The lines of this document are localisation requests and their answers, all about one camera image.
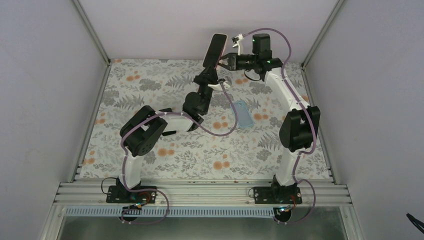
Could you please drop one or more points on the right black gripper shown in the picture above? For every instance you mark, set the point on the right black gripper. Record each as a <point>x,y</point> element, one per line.
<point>233,61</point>

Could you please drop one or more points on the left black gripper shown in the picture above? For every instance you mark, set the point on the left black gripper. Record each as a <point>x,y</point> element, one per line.
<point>207,78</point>

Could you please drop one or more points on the phone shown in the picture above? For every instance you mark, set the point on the phone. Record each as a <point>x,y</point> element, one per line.
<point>215,50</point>

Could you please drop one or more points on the light blue phone case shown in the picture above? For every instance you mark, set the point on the light blue phone case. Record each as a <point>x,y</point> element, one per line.
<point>244,118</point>

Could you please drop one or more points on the black smartphone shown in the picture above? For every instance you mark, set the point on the black smartphone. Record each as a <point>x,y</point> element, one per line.
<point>170,129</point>

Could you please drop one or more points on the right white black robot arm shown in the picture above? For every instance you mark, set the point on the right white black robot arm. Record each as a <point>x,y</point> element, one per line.
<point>299,130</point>

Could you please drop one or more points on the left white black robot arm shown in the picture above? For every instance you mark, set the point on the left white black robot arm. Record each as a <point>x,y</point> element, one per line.
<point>142,131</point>

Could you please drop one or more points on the black object at edge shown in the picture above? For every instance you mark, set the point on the black object at edge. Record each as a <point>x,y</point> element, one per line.
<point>416,222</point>

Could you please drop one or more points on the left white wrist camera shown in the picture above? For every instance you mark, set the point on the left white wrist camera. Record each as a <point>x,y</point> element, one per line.
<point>221,85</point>

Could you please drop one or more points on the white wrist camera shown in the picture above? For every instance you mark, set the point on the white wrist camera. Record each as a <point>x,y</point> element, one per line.
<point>221,85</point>
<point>237,43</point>

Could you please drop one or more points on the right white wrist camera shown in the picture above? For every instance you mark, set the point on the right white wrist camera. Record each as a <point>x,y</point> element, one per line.
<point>237,43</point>

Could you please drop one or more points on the right aluminium corner post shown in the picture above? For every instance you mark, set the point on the right aluminium corner post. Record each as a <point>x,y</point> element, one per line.
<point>322,33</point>

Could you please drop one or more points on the aluminium corner post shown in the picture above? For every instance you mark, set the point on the aluminium corner post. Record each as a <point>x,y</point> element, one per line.
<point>322,33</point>
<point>91,31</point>

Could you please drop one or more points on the left aluminium corner post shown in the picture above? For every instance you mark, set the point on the left aluminium corner post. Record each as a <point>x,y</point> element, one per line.
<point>91,31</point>

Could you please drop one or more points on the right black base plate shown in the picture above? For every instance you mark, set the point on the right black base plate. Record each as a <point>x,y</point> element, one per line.
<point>275,195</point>

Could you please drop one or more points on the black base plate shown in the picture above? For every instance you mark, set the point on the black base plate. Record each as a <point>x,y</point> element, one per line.
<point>275,195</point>
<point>117,193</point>

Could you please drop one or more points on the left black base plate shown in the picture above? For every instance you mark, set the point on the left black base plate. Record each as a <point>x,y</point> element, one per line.
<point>117,193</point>

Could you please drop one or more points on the slotted cable duct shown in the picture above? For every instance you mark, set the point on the slotted cable duct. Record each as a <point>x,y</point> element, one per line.
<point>178,212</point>

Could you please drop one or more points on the aluminium mounting rail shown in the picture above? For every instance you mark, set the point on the aluminium mounting rail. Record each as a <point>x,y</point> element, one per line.
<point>191,193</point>

